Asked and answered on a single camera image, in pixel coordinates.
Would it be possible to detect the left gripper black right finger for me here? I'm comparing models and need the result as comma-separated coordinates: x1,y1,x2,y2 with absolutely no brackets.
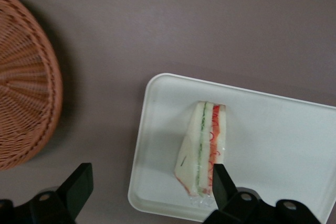
204,163,263,224

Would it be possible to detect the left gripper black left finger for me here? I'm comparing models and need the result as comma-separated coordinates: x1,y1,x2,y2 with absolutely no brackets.
28,162,95,224

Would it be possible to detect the triangle sandwich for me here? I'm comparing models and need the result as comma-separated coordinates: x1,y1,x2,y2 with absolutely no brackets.
173,100,228,205

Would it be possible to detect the cream plastic tray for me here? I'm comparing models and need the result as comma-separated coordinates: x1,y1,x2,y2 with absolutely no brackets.
128,73,336,223

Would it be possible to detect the large brown wicker basket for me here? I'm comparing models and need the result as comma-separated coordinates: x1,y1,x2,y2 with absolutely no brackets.
0,0,65,171

